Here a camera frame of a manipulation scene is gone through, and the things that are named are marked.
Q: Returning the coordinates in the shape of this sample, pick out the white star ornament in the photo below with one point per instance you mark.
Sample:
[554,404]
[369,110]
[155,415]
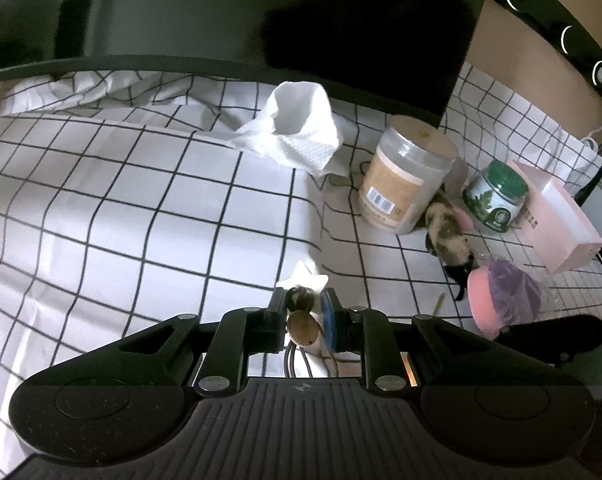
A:
[303,277]

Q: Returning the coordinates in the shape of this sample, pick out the pink box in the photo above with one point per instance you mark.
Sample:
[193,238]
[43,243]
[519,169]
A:
[561,225]

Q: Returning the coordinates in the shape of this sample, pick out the green lid jar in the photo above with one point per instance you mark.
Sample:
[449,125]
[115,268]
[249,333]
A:
[496,200]

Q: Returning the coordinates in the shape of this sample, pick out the white paper towel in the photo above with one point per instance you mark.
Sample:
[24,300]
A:
[301,130]

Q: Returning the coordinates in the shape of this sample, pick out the lavender towel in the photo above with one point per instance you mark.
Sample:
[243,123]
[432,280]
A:
[513,290]

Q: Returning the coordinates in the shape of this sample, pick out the clear jar with beige label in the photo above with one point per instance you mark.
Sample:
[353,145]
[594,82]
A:
[401,180]

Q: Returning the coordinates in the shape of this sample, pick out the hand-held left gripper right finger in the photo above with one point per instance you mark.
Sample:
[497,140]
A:
[331,325]

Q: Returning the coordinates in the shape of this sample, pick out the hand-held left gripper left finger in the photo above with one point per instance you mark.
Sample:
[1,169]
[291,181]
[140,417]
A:
[277,320]

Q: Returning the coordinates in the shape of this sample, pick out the black power strip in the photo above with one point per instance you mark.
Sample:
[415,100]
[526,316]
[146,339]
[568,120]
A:
[541,5]

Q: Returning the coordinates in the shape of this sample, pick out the checked white tablecloth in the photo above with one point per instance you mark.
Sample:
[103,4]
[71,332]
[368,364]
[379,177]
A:
[131,210]

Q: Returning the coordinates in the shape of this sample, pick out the spotted furry plush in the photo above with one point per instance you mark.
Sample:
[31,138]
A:
[446,240]

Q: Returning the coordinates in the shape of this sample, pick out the pink round pad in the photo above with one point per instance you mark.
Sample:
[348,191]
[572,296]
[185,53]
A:
[483,305]

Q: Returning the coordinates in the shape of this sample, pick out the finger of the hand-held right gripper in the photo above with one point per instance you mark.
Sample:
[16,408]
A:
[556,335]

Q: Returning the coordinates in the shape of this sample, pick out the dark curved monitor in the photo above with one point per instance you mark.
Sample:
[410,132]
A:
[331,20]

